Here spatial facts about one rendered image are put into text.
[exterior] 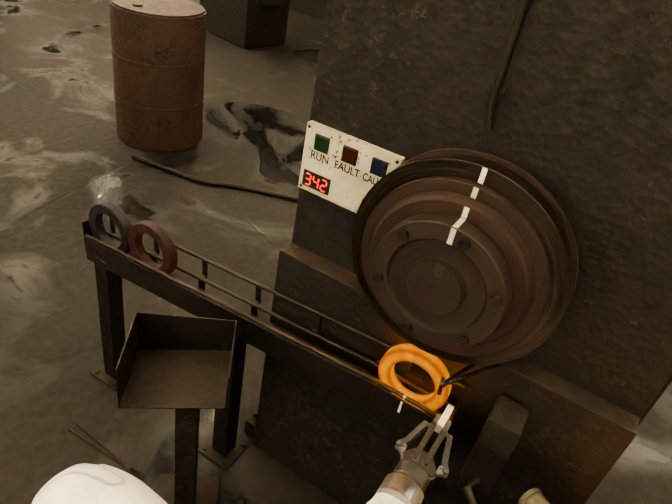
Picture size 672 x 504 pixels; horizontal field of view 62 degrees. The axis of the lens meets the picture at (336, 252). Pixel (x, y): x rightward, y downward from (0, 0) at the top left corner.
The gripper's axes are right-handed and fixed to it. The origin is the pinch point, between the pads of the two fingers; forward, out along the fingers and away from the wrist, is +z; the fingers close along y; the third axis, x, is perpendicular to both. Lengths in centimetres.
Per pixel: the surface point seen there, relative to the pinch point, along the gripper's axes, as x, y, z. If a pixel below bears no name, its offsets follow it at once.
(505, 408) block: 4.9, 11.0, 7.6
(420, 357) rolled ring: 8.9, -10.9, 5.3
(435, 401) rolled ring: -1.6, -3.9, 4.6
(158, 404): -12, -62, -31
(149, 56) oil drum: -23, -254, 147
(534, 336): 30.6, 9.5, 5.1
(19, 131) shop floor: -83, -328, 97
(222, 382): -12, -54, -16
